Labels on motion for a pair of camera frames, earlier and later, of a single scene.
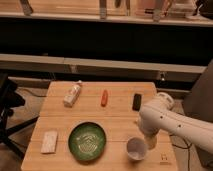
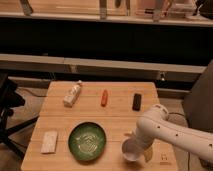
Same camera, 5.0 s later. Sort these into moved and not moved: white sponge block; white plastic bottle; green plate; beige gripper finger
Moved: beige gripper finger
Not moved: white sponge block; white plastic bottle; green plate
